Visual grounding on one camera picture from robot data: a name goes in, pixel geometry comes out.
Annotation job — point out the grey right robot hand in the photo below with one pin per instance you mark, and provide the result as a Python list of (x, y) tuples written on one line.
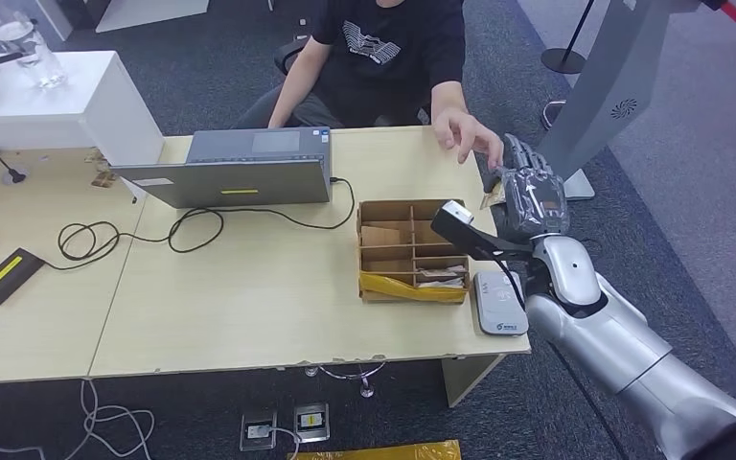
[(533, 203)]

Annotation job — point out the person's left hand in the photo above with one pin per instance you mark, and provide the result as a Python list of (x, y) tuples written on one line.
[(463, 127)]

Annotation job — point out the ID card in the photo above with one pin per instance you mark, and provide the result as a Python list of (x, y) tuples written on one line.
[(492, 200)]

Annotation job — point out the person's right forearm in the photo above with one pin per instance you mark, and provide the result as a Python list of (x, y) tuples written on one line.
[(292, 82)]

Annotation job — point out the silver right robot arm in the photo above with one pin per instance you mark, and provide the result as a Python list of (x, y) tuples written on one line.
[(609, 343)]

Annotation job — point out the person's left forearm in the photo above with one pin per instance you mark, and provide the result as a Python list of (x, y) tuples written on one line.
[(447, 95)]

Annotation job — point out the person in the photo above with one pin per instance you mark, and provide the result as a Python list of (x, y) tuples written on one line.
[(393, 63)]

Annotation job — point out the grey card reader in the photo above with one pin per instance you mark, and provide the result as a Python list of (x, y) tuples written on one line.
[(498, 311)]

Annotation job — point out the white room key card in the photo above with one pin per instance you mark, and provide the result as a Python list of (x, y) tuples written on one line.
[(441, 284)]

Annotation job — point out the dark round base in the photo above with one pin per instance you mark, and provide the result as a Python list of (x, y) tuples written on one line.
[(552, 114)]

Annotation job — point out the cardboard divider box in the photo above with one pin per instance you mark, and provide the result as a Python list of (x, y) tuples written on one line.
[(434, 230)]

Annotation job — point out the silver kiosk stand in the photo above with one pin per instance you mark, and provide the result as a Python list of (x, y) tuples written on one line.
[(609, 82)]

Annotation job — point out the black office chair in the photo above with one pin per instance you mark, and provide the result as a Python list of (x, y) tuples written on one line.
[(288, 54)]

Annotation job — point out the beige desk leg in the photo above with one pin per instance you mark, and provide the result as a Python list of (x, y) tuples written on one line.
[(463, 381)]

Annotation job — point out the grey laptop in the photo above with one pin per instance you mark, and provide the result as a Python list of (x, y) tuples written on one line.
[(228, 181)]

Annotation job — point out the yellow plastic bag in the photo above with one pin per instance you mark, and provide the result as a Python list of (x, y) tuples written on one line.
[(374, 452)]

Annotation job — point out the floor socket with yellow label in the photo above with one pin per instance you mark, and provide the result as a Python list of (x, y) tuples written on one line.
[(311, 422)]

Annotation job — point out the white furniture panel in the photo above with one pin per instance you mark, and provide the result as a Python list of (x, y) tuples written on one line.
[(152, 13)]

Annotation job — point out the floor socket with white plug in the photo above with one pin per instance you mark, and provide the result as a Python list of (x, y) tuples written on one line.
[(258, 432)]

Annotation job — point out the white cabinet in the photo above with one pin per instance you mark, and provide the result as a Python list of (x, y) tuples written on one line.
[(57, 108)]

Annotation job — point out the clear glass cup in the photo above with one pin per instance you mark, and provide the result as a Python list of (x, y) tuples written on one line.
[(31, 57)]

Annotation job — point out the black power adapter yellow label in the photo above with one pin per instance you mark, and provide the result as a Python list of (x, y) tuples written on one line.
[(6, 275)]

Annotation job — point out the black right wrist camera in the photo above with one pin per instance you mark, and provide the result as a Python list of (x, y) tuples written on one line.
[(463, 232)]

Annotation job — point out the black stanchion post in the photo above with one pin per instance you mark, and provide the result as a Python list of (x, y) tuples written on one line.
[(563, 60)]

